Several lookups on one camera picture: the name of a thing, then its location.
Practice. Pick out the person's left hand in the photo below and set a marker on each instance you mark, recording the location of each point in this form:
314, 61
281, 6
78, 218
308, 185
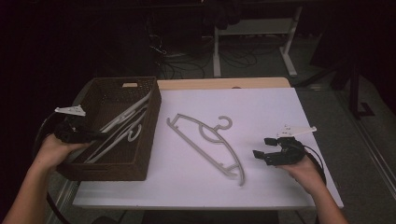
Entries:
53, 152

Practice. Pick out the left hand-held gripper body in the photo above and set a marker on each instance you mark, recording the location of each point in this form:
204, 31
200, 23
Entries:
70, 133

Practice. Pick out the black floor stand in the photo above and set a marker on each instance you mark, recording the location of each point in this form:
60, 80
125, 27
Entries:
355, 93

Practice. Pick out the grey plastic clothes hanger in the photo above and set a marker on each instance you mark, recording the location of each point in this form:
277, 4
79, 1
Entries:
129, 134
242, 177
123, 115

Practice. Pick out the white metal desk frame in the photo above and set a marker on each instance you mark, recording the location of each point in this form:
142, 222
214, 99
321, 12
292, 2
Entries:
255, 26

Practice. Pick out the grey metal support frame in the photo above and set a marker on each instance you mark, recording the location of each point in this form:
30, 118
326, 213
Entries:
62, 199

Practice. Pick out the white table sheet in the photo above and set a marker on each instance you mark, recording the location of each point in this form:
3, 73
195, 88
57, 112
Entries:
186, 193

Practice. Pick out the brown woven basket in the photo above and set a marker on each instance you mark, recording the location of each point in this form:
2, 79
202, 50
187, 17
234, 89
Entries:
118, 171

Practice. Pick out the person's right hand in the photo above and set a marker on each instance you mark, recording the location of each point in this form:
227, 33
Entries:
303, 174

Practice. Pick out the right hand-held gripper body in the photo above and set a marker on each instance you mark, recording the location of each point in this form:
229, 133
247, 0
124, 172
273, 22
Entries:
289, 152

